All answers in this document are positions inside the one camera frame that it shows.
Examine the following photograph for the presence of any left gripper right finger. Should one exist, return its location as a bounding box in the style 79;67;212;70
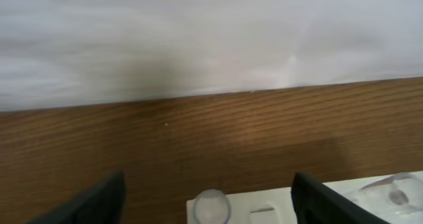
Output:
290;171;391;224

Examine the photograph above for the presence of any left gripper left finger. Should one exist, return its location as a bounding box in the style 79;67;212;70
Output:
26;169;128;224

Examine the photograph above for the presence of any white test tube rack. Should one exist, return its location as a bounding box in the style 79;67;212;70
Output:
186;170;423;224

